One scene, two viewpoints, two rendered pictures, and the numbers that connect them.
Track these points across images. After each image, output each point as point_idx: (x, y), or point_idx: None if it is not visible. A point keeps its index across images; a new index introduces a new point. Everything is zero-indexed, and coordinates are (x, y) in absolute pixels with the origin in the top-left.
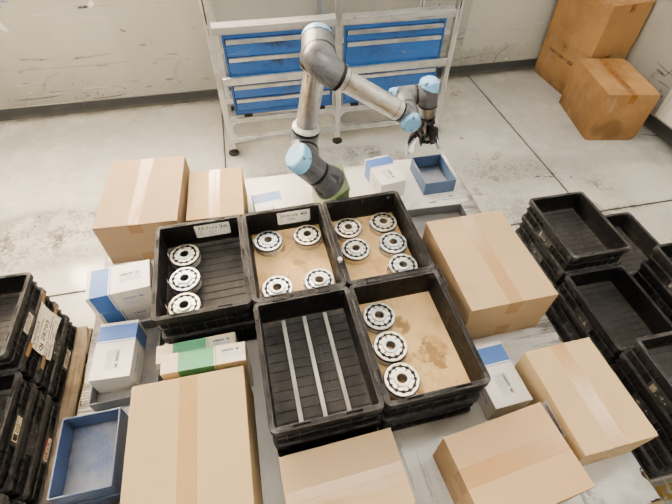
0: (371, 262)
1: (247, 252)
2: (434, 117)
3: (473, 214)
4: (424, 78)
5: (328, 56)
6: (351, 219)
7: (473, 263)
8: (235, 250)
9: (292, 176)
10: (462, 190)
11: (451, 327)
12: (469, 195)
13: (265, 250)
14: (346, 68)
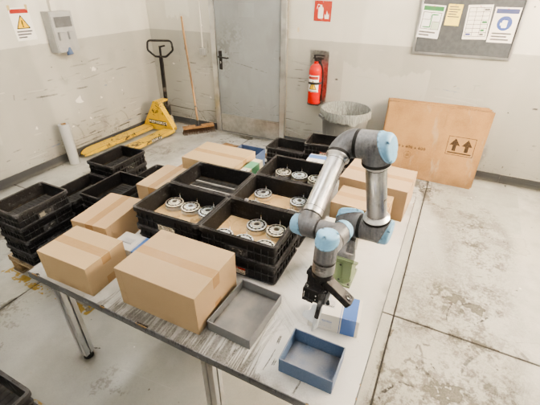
0: (243, 231)
1: (287, 180)
2: (312, 272)
3: (235, 358)
4: (333, 231)
5: (341, 134)
6: (281, 234)
7: (181, 249)
8: None
9: (388, 270)
10: (272, 380)
11: (168, 225)
12: (259, 379)
13: (292, 198)
14: (332, 148)
